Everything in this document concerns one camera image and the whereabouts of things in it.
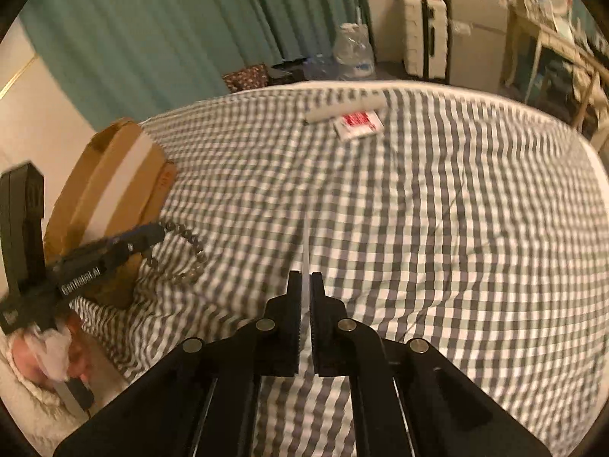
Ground floral patterned bag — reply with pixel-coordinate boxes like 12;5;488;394
223;63;271;93

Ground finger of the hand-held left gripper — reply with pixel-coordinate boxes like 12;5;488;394
112;223;166;260

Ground dark bag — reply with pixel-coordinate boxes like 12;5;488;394
269;56;336;81

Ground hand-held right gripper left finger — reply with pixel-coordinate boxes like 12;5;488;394
52;270;303;457

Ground white plastic strip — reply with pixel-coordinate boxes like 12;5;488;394
304;91;387;125

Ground brown cardboard box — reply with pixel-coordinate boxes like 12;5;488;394
43;117;178;310

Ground clear water bottle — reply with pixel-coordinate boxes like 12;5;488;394
332;23;376;79

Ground cream dressing table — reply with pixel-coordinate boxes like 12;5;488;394
504;5;609;129

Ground person's left hand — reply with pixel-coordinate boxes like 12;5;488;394
12;316;92;384

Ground grey white checkered blanket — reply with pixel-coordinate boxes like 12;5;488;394
71;81;609;457

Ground grey bead bracelet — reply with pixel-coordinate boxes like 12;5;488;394
147;221;208;283

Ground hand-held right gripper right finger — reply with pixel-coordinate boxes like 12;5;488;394
308;271;553;457

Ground grey mini fridge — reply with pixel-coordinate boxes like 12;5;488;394
445;0;512;89

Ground teal curtain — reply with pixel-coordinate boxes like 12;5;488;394
19;0;367;120

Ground red and white packet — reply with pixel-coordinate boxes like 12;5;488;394
333;109;384;142

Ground white suitcase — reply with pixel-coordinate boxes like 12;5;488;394
399;0;450;81

